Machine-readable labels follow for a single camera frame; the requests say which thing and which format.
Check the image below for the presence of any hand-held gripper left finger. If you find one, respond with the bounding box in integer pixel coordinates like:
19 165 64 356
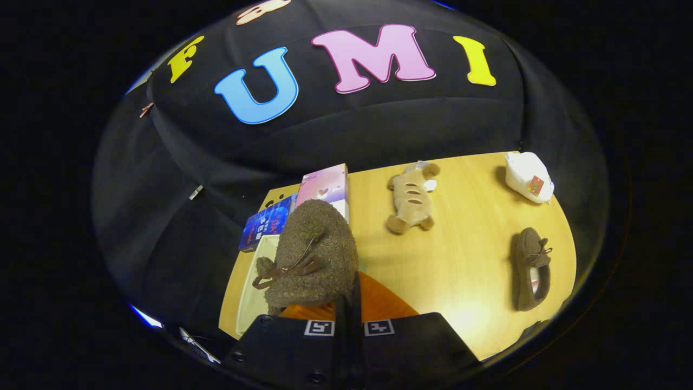
223 295 350 390

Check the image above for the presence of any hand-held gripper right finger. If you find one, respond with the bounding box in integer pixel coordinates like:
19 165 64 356
352 271 481 389

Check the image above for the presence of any green fabric storage box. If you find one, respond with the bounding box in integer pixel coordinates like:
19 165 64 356
237 234 369 336

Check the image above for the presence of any brown fuzzy shoe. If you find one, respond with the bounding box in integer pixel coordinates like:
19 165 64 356
252 199 359 316
511 227 553 312

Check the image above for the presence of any blue book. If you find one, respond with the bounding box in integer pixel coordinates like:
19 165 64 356
238 194 297 254

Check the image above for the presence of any tan bread-shaped plush toy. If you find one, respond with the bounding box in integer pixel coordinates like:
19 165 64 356
385 161 441 235

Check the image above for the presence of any pink book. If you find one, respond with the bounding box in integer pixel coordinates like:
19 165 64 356
295 164 350 223

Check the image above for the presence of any white soft pouch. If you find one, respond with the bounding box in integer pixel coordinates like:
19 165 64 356
505 152 555 204

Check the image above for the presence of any black backdrop cloth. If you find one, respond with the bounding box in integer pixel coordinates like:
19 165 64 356
92 0 610 347

